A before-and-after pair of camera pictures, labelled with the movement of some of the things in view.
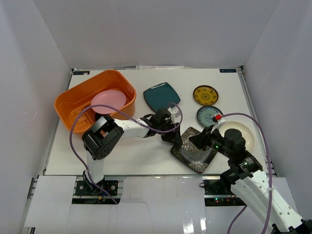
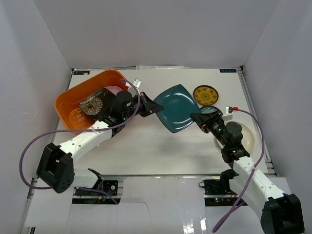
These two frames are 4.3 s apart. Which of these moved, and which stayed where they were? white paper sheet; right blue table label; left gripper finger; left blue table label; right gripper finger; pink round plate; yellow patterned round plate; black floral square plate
Moved: right gripper finger; black floral square plate; left gripper finger; pink round plate
Stayed: right blue table label; yellow patterned round plate; white paper sheet; left blue table label
